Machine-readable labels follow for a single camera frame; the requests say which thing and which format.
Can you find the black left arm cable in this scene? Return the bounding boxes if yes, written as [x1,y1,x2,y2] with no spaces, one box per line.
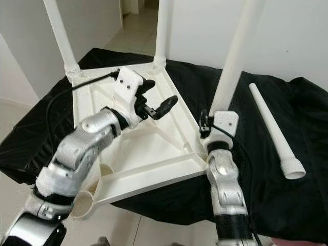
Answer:
[46,72,119,154]

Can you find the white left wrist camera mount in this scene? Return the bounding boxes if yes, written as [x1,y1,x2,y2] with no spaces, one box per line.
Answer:
[114,68,149,126]

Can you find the white plastic table leg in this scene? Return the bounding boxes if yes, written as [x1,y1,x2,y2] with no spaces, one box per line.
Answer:
[44,0,83,77]
[154,0,172,67]
[210,0,267,116]
[249,83,306,180]

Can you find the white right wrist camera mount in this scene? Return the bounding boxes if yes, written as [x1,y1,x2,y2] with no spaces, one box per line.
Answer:
[205,110,240,149]

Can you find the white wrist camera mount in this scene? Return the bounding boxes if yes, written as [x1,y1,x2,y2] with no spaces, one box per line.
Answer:
[114,68,149,126]
[205,110,240,149]

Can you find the white plastic table top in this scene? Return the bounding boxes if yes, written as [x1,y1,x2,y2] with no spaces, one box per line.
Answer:
[69,59,212,221]

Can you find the pink stool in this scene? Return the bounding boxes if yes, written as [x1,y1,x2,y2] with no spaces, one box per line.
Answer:
[272,237,328,246]

